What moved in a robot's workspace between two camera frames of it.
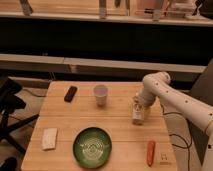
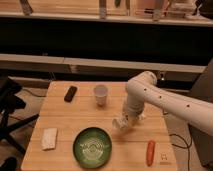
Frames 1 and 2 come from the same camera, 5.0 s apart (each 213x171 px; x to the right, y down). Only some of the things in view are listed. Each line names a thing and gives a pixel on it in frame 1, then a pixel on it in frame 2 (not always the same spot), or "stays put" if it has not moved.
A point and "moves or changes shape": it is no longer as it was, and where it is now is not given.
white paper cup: [100, 91] stays put
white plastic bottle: [138, 108] moves or changes shape
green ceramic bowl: [92, 147] stays put
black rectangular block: [70, 94] stays put
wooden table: [87, 126] stays put
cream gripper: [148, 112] to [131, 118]
